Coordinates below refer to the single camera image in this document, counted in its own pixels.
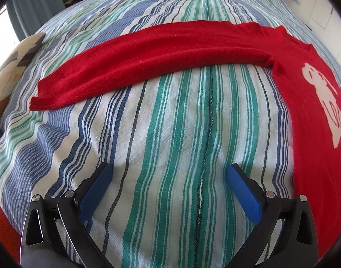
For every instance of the orange fuzzy cloth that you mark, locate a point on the orange fuzzy cloth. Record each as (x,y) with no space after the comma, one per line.
(4,223)

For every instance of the striped bedspread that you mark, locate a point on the striped bedspread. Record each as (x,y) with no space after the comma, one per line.
(170,145)

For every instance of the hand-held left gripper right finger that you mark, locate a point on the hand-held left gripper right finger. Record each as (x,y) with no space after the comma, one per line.
(244,192)

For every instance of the white wardrobe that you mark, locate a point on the white wardrobe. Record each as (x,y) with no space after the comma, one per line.
(323,14)

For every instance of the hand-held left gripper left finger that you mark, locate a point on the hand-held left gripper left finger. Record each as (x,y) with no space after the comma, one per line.
(93,191)

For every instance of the red knitted sweater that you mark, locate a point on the red knitted sweater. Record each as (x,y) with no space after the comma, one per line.
(159,53)

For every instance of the grey-blue curtain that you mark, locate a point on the grey-blue curtain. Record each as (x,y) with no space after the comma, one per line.
(33,5)

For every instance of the geometric patterned cushion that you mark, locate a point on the geometric patterned cushion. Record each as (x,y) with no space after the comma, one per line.
(11,69)

